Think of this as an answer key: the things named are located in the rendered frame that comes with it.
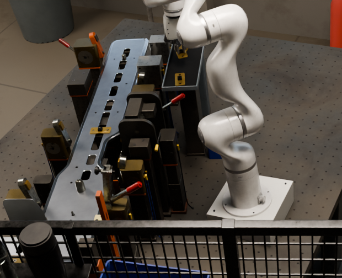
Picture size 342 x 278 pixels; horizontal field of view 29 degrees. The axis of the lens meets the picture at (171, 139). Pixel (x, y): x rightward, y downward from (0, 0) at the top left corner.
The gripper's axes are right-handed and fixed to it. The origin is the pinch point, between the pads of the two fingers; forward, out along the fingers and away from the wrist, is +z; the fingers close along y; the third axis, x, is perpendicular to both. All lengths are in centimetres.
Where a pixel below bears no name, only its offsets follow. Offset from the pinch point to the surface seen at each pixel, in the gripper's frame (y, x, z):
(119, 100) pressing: 27.7, -7.0, 22.8
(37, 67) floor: 78, -222, 122
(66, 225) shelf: 49, 117, -32
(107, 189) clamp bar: 40, 61, 9
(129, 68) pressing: 19.8, -30.5, 22.7
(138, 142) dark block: 25.9, 38.8, 10.9
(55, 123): 54, 12, 13
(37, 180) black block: 65, 30, 24
